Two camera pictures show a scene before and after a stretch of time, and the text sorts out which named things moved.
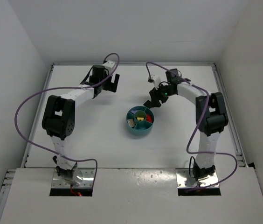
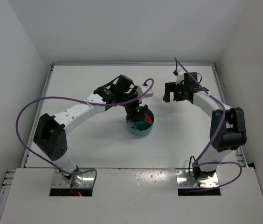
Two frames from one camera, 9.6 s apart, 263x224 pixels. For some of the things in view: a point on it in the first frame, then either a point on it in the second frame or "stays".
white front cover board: x=131 y=196 stays
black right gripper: x=156 y=96 to x=170 y=91
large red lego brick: x=148 y=118 stays
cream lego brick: x=131 y=122 stays
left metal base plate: x=87 y=181 stays
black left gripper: x=109 y=84 to x=134 y=111
